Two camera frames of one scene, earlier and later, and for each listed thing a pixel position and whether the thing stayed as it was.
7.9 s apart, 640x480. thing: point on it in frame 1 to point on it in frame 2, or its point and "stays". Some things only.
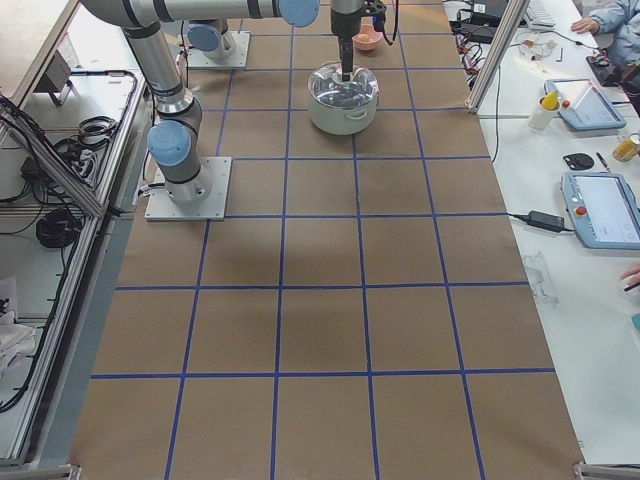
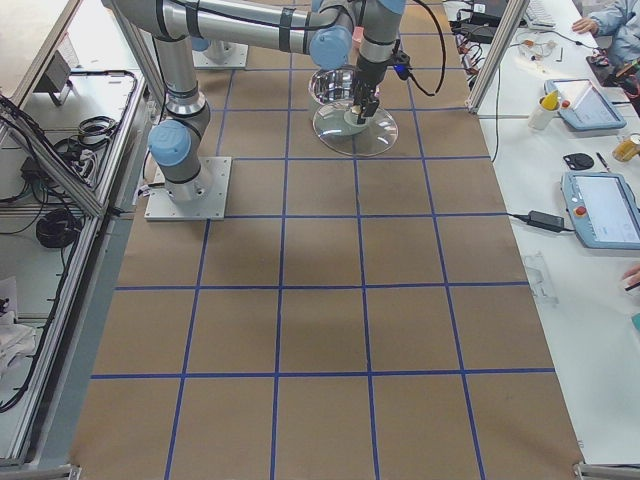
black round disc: x=579 y=161 stays
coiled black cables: x=58 y=227 stays
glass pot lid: x=327 y=87 to x=336 y=127
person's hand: x=585 y=25 stays
